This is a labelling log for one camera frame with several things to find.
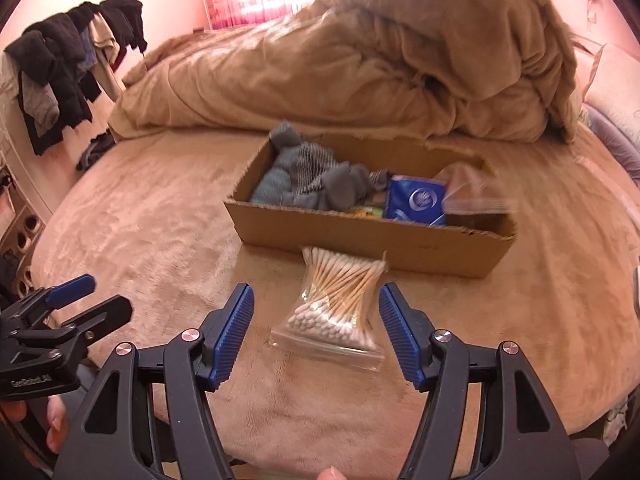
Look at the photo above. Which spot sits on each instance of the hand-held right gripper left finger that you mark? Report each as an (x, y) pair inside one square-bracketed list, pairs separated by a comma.
[(232, 335)]

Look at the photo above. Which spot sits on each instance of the grey socks bundle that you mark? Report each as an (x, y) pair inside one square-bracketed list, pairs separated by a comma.
[(320, 180)]

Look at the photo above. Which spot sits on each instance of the blue tissue packet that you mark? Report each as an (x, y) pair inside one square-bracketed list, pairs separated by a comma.
[(415, 200)]

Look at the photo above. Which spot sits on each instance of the brown holed storage box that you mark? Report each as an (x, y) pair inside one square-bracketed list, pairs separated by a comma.
[(22, 240)]

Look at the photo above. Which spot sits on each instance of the bag of cotton swabs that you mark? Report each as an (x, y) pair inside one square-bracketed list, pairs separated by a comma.
[(335, 310)]

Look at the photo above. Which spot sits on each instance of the cartoon print tissue pack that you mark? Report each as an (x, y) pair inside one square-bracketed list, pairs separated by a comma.
[(370, 210)]

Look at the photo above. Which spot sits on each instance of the white floral pillow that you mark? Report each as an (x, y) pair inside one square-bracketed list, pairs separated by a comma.
[(615, 85)]

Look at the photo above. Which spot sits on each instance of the brown cardboard box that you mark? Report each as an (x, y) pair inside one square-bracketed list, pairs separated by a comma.
[(370, 245)]

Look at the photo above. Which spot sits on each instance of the dark bag on floor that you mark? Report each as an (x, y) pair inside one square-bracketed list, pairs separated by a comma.
[(97, 150)]

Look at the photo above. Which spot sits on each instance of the person's left hand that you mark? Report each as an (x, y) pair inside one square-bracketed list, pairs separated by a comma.
[(56, 425)]

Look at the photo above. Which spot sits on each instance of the tan fleece duvet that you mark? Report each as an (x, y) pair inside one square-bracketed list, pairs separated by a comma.
[(350, 70)]

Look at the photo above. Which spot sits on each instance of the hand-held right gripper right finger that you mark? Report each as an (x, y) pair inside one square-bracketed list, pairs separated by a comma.
[(400, 340)]

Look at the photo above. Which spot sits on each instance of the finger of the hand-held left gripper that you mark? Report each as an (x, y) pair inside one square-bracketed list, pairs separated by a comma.
[(105, 312), (70, 290)]

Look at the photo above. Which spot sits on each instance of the bed with brown sheet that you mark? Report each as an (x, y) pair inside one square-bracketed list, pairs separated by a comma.
[(150, 230)]

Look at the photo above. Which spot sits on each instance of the clear zip bag of snacks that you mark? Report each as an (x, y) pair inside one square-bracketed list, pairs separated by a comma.
[(475, 190)]

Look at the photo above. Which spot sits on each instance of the row of hanging clothes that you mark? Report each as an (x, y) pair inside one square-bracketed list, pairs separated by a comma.
[(55, 75)]

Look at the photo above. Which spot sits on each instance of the person's right hand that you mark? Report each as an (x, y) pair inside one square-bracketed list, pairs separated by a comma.
[(332, 474)]

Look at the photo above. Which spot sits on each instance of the purple pillow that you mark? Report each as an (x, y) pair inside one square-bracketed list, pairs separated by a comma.
[(620, 145)]

